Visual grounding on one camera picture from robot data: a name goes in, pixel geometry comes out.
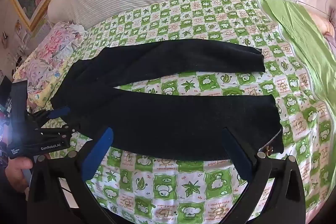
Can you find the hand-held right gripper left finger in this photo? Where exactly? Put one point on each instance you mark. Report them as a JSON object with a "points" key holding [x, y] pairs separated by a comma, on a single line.
{"points": [[98, 153]]}

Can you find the floral quilt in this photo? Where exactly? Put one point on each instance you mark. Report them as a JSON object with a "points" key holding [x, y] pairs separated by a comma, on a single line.
{"points": [[55, 48]]}

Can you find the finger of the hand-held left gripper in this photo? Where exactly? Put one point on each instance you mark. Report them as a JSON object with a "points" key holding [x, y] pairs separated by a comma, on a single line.
{"points": [[59, 111], [61, 131]]}

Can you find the black pants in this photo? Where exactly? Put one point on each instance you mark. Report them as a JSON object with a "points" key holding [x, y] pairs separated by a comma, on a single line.
{"points": [[170, 113]]}

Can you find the pink quilt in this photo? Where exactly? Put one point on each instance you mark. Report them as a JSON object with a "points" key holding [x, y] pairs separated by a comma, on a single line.
{"points": [[328, 27]]}

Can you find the plain green sheet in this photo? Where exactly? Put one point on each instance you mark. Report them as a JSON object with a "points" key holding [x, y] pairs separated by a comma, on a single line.
{"points": [[302, 37]]}

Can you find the yellow cartoon pillow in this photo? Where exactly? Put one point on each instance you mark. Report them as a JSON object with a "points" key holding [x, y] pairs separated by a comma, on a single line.
{"points": [[42, 98]]}

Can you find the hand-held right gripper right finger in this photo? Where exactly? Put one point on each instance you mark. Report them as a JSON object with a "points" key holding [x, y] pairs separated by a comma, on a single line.
{"points": [[237, 153]]}

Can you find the person's left hand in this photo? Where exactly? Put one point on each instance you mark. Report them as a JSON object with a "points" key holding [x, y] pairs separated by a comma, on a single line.
{"points": [[15, 170]]}

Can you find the person's left forearm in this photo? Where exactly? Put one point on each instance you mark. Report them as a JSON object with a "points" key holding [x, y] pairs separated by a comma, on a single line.
{"points": [[10, 203]]}

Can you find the green checked printed bedsheet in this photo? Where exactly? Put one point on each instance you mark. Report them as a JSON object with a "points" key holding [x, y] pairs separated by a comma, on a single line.
{"points": [[189, 184]]}

